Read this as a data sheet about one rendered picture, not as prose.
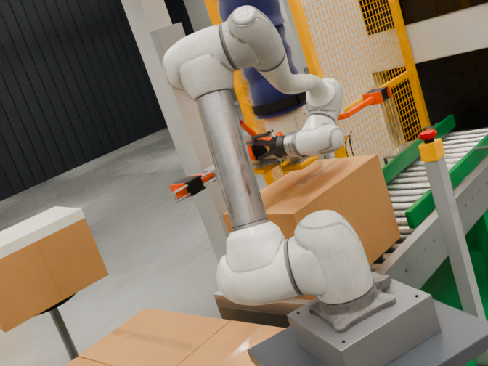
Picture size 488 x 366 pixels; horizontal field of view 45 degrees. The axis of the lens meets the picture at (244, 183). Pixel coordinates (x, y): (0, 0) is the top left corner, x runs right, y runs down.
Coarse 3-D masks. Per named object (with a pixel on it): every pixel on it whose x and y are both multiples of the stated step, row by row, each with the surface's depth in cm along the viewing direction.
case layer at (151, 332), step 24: (144, 312) 281; (168, 312) 272; (120, 336) 265; (144, 336) 257; (168, 336) 249; (192, 336) 242; (216, 336) 235; (240, 336) 229; (264, 336) 223; (72, 360) 258; (96, 360) 250; (120, 360) 243; (144, 360) 236; (168, 360) 229; (192, 360) 223; (216, 360) 218; (240, 360) 212
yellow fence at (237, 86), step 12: (204, 0) 360; (216, 0) 334; (216, 12) 359; (216, 24) 361; (240, 72) 344; (240, 84) 362; (240, 96) 371; (240, 108) 377; (252, 108) 350; (252, 120) 367; (264, 132) 337; (276, 180) 361
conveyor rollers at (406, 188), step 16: (480, 128) 385; (448, 144) 381; (464, 144) 365; (416, 160) 369; (448, 160) 346; (400, 176) 349; (416, 176) 342; (400, 192) 322; (416, 192) 315; (400, 208) 303; (400, 224) 285; (400, 240) 266; (384, 256) 253
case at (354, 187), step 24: (312, 168) 268; (336, 168) 255; (360, 168) 247; (264, 192) 256; (288, 192) 244; (312, 192) 234; (336, 192) 235; (360, 192) 246; (384, 192) 258; (288, 216) 220; (360, 216) 245; (384, 216) 257; (360, 240) 245; (384, 240) 256
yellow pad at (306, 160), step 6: (306, 156) 234; (312, 156) 233; (318, 156) 234; (294, 162) 231; (300, 162) 229; (306, 162) 229; (312, 162) 232; (282, 168) 232; (288, 168) 231; (294, 168) 229; (300, 168) 227
